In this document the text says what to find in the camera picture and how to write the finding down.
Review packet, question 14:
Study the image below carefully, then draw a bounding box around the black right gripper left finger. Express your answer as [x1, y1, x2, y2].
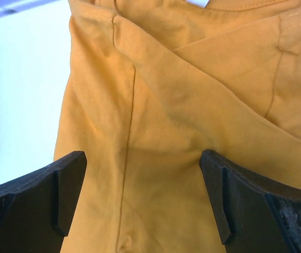
[0, 151, 87, 253]

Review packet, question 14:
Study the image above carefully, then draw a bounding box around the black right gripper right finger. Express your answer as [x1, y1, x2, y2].
[199, 150, 301, 252]

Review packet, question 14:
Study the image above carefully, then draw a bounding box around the yellow t shirt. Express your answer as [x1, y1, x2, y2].
[54, 1, 301, 252]

